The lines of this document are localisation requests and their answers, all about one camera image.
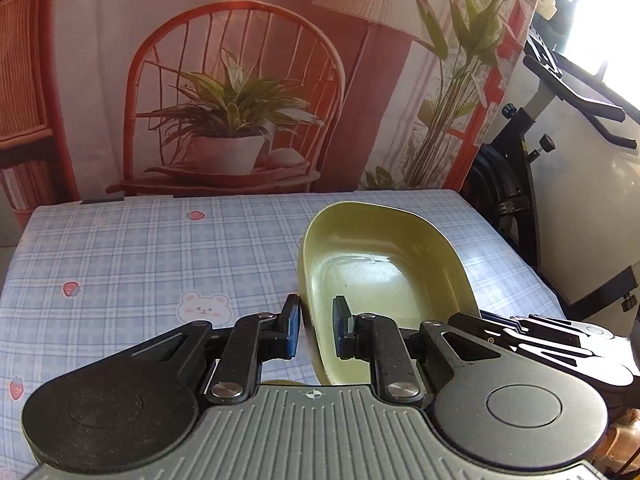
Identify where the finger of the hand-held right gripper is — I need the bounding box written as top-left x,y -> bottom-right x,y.
515,314 -> 586,336
481,311 -> 601,376

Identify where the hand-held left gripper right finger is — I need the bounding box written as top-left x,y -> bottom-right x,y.
332,296 -> 506,405

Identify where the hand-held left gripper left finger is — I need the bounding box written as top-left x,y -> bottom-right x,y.
125,294 -> 302,405

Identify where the green square plate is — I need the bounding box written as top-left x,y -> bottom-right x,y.
297,201 -> 482,386

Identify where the black exercise bike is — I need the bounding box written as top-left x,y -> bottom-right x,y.
460,25 -> 640,321

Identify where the blue checked tablecloth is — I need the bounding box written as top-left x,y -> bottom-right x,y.
0,189 -> 568,466

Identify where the printed room backdrop cloth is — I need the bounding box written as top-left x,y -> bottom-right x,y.
0,0 -> 546,221

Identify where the bright window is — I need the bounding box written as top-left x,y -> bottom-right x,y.
550,0 -> 640,86

